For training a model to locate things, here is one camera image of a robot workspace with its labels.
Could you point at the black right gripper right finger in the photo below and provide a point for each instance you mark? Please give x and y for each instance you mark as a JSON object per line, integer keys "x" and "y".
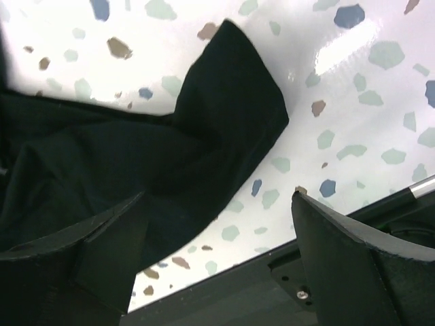
{"x": 359, "y": 275}

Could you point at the black t shirt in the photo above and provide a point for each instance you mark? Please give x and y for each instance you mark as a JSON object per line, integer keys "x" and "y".
{"x": 63, "y": 162}

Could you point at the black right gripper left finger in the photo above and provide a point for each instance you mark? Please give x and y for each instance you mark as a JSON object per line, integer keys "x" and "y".
{"x": 81, "y": 275}

